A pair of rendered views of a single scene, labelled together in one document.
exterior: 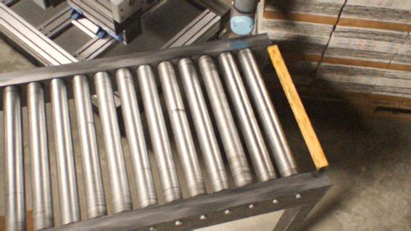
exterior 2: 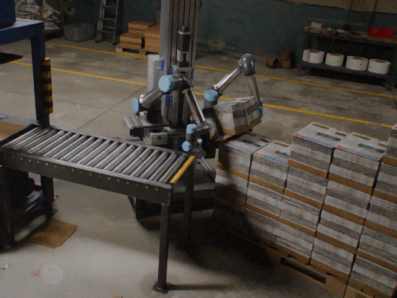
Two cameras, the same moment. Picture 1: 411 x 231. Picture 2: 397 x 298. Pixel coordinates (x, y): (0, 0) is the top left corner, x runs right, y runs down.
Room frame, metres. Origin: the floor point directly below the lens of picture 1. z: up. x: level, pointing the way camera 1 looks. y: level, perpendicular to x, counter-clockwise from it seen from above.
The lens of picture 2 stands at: (-1.44, -1.83, 2.17)
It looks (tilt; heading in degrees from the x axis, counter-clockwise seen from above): 24 degrees down; 34
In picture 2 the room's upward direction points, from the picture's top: 5 degrees clockwise
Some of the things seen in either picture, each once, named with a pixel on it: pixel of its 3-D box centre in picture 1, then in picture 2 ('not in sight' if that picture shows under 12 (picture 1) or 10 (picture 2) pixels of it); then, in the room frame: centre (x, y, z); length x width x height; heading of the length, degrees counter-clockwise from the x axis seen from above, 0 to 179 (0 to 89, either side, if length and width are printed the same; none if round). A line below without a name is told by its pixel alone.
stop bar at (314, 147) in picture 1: (295, 102); (183, 169); (0.74, -0.27, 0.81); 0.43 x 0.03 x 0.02; 19
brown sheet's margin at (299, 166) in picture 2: not in sight; (317, 159); (1.45, -0.91, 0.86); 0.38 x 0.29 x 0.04; 179
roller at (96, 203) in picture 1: (88, 143); (102, 155); (0.56, 0.31, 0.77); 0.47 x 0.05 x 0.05; 19
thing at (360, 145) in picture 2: not in sight; (365, 145); (1.45, -1.20, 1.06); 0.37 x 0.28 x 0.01; 0
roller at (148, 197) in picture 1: (135, 134); (119, 159); (0.60, 0.18, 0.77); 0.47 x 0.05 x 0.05; 19
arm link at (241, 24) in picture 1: (243, 15); (190, 145); (1.03, -0.10, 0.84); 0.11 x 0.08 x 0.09; 178
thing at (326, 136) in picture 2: not in sight; (322, 133); (1.43, -0.92, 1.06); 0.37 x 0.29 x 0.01; 179
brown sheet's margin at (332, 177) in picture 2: not in sight; (358, 174); (1.45, -1.21, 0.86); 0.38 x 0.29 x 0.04; 0
